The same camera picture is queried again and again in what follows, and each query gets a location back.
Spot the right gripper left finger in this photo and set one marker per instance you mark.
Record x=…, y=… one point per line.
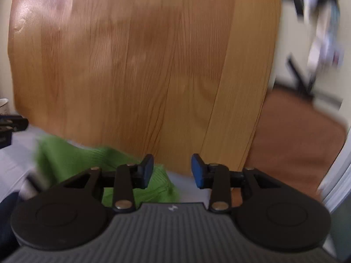
x=123, y=180

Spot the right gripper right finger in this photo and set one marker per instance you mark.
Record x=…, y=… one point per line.
x=221, y=181

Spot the green black knit sweater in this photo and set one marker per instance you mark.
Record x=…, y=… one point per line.
x=57, y=160

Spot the white enamel mug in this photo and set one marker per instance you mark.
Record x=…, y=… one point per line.
x=4, y=107

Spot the striped bed sheet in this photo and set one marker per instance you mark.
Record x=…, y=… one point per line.
x=17, y=161

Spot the brown seat cushion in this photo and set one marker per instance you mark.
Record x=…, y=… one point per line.
x=294, y=142

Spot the wooden headboard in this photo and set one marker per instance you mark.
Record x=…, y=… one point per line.
x=167, y=77

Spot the black tape cross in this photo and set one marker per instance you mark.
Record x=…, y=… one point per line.
x=303, y=88

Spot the white power strip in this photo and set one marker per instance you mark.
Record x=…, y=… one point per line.
x=324, y=51

